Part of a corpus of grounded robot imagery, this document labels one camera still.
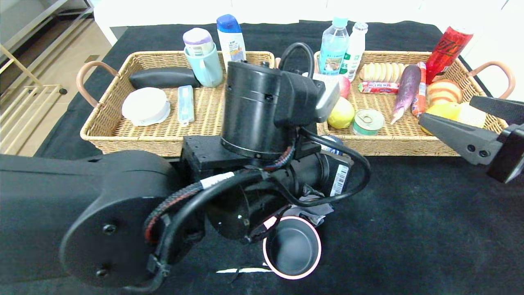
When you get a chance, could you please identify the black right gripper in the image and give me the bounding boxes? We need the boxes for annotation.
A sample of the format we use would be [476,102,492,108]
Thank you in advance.
[418,95,524,184]

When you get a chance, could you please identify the tin can gold lid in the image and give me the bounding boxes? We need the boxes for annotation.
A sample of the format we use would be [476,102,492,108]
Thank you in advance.
[352,109,385,136]

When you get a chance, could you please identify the blue gum bottle white lid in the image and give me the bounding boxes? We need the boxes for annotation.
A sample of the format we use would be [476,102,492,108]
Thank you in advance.
[321,134,345,156]

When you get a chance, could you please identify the grey towel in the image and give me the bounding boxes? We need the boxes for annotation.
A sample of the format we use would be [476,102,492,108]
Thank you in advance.
[295,186,334,226]

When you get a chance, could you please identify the clear plastic toothbrush case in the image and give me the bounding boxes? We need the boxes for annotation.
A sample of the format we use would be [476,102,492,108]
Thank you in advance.
[177,85,195,126]

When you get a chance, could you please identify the orange yellow mango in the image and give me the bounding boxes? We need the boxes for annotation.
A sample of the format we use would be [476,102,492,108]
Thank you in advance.
[422,102,461,136]

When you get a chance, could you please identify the striped brown bread bun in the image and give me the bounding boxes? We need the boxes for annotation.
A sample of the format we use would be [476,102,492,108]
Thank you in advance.
[426,79,463,107]

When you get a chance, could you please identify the red wrapped sausage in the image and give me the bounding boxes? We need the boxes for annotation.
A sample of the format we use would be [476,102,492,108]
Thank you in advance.
[411,62,427,118]

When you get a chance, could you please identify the red drink can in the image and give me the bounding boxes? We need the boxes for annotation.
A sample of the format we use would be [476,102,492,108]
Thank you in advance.
[425,25,474,84]

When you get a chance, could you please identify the purple eggplant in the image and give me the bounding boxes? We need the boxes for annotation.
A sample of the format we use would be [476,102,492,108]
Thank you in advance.
[389,64,422,124]

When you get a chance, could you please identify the red chewy candy pack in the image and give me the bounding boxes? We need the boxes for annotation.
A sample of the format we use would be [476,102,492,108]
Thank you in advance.
[358,82,399,94]

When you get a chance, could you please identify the sliced bread loaf row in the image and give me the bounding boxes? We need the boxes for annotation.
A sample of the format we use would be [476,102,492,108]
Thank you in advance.
[359,63,406,83]

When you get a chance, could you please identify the yellow green lemon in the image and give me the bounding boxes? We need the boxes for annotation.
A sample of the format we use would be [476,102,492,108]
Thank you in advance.
[327,97,355,129]

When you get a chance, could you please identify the white milk bottle green label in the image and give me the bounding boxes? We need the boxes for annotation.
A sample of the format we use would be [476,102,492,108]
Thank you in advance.
[339,22,368,82]

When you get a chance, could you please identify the clear water bottle blue cap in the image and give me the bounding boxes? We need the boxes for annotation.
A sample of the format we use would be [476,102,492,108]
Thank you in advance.
[318,16,350,77]

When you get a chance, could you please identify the pink saucepan dark inside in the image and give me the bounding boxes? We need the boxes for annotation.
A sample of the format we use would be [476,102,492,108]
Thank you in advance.
[262,216,322,280]

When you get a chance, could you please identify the white shampoo bottle blue cap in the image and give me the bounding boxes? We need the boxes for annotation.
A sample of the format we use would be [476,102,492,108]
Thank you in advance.
[216,14,247,68]

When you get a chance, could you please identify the light blue mug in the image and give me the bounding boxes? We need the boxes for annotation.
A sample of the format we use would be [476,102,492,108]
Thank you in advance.
[184,43,224,88]

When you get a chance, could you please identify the white tape strip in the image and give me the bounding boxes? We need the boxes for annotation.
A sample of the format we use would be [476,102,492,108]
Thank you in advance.
[216,267,269,274]

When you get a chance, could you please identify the purple topped roll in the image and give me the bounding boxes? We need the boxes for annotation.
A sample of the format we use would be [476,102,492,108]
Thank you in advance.
[183,27,215,57]

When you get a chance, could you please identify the black glasses case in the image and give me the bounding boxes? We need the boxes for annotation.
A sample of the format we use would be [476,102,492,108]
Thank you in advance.
[129,68,200,89]

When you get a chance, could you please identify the white background table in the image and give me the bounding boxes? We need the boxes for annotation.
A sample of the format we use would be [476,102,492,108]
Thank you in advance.
[93,0,508,41]

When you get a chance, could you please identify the white round container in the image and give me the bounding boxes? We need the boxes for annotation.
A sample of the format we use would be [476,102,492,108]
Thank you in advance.
[122,87,171,126]

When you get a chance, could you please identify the wooden rack on wheels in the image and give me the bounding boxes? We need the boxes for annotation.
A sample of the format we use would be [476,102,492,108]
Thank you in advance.
[0,44,68,154]

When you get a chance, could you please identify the grey metal shelf unit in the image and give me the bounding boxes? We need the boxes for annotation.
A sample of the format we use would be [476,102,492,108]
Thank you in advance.
[0,0,95,56]

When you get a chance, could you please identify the woven wicker basket brown handles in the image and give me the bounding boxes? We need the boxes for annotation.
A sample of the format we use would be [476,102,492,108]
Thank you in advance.
[76,51,283,157]
[310,50,515,157]

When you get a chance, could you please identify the smooth black left arm cable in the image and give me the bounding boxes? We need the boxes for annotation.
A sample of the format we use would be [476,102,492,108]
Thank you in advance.
[158,127,372,267]

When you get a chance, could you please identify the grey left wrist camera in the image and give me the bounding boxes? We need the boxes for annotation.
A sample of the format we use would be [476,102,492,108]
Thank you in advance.
[313,80,340,123]

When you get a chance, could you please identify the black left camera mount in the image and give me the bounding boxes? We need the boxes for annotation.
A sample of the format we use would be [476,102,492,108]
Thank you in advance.
[274,70,326,127]

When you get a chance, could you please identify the black left camera cable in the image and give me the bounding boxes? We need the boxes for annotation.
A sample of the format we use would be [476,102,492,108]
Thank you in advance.
[278,42,316,78]

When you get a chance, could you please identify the braided left arm cable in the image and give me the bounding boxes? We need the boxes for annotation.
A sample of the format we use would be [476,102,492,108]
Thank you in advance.
[143,145,296,244]

